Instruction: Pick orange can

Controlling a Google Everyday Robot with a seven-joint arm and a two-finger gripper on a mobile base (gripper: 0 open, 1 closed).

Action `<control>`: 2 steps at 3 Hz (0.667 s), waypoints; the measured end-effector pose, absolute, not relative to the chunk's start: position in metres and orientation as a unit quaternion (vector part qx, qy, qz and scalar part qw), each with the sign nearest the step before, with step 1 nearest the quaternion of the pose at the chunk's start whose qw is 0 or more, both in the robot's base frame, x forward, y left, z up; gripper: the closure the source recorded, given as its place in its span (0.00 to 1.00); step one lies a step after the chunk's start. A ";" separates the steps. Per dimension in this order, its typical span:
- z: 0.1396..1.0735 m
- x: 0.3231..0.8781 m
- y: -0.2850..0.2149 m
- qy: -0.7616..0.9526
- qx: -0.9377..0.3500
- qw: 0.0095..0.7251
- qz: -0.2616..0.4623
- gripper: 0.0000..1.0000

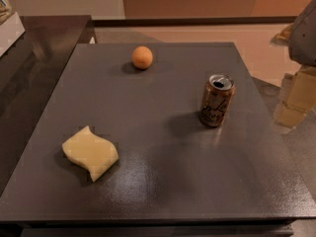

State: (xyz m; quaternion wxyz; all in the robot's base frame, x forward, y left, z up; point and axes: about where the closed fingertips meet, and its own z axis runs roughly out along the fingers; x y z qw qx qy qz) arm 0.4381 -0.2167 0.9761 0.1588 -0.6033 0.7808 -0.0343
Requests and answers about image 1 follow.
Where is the dark side counter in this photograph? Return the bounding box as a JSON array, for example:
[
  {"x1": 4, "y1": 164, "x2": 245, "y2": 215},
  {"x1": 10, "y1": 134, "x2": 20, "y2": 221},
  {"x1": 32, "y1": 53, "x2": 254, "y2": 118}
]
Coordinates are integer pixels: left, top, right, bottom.
[{"x1": 0, "y1": 15, "x2": 96, "y2": 195}]

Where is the yellow wavy sponge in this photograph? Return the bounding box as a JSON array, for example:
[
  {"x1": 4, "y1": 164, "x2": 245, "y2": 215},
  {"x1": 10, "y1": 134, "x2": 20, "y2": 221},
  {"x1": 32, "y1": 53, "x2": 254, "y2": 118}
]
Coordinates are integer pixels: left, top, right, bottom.
[{"x1": 62, "y1": 126, "x2": 119, "y2": 182}]

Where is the orange soda can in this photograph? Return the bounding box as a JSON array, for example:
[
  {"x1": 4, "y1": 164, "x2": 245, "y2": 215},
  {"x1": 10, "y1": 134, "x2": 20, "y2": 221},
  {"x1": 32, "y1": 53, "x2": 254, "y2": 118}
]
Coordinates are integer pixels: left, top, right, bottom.
[{"x1": 198, "y1": 74, "x2": 235, "y2": 127}]

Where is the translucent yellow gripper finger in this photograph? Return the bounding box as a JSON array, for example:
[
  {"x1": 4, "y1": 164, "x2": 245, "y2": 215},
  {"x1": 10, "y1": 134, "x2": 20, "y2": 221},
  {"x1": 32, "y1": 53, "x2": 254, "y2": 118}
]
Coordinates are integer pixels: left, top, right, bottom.
[{"x1": 274, "y1": 65, "x2": 316, "y2": 128}]

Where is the white box on counter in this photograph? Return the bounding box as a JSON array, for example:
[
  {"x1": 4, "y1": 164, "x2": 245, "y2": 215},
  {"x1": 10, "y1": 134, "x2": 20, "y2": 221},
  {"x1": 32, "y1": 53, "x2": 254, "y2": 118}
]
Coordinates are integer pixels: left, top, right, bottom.
[{"x1": 0, "y1": 13, "x2": 25, "y2": 57}]

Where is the orange fruit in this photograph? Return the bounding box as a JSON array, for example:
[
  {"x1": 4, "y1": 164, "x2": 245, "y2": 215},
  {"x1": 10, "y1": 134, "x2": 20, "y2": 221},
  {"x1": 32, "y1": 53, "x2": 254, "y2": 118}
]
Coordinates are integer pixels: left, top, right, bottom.
[{"x1": 131, "y1": 46, "x2": 153, "y2": 69}]

